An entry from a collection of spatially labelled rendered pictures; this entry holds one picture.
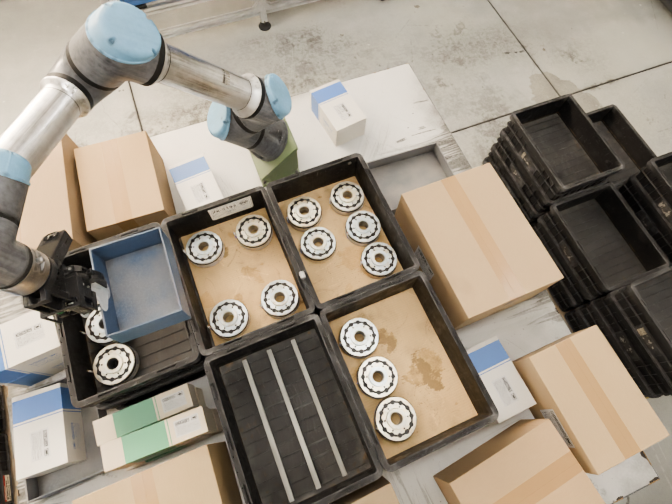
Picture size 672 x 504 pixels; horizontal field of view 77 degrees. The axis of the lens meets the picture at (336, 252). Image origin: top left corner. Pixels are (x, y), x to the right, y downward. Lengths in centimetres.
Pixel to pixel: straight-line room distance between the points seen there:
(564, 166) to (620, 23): 182
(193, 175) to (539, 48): 246
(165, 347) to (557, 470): 102
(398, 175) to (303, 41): 165
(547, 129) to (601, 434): 131
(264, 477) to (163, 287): 51
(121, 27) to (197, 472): 93
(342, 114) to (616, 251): 128
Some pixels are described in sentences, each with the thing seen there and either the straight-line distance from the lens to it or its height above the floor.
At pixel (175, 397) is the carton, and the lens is 121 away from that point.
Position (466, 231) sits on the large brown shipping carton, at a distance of 125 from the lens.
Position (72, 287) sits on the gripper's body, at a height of 126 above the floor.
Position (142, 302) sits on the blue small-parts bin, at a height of 107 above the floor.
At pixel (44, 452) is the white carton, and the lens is 136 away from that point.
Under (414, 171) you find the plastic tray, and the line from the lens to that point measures 154.
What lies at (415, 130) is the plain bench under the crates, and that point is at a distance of 166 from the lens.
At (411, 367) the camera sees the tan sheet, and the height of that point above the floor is 83.
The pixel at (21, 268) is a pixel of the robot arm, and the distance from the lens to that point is 76.
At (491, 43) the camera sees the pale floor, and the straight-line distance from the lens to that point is 319.
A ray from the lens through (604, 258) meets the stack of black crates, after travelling 207.
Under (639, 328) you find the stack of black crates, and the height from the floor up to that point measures 51.
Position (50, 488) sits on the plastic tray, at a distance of 145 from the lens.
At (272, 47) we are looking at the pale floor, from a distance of 296.
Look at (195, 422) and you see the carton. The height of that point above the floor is 88.
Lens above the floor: 197
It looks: 68 degrees down
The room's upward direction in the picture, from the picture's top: 4 degrees clockwise
